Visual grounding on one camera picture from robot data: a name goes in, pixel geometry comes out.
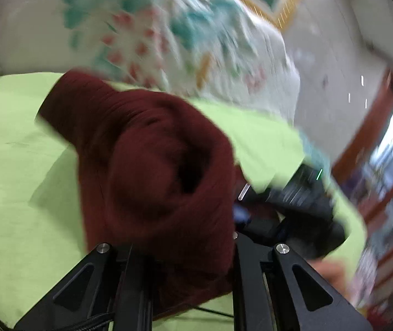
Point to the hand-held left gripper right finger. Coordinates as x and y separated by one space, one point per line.
248 265

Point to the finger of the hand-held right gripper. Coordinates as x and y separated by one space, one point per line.
241 213

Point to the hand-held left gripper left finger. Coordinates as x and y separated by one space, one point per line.
138 269

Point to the dark red knit sweater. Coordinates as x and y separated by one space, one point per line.
155 165

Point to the wooden framed window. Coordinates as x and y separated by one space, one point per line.
365 138

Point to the light green bed sheet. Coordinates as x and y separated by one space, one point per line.
17 179

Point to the white floral quilt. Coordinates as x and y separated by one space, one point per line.
148 24

